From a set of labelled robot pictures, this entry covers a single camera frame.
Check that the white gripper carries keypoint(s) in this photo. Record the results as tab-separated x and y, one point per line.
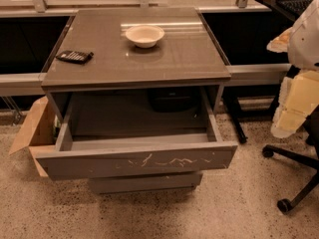
305	45

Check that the grey top drawer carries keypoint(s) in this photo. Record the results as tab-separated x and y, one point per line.
118	134

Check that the grey drawer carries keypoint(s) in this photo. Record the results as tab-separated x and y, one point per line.
118	134
145	183

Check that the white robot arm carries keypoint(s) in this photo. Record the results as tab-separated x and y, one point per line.
303	50

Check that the grey drawer cabinet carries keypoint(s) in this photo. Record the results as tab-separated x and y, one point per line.
185	56

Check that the grey bottom drawer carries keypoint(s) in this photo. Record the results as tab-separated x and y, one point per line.
145	183

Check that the white paper bowl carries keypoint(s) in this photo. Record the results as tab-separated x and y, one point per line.
145	36

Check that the black calculator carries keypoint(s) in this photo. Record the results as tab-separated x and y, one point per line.
75	57

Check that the brown cardboard box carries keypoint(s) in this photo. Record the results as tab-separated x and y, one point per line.
36	132

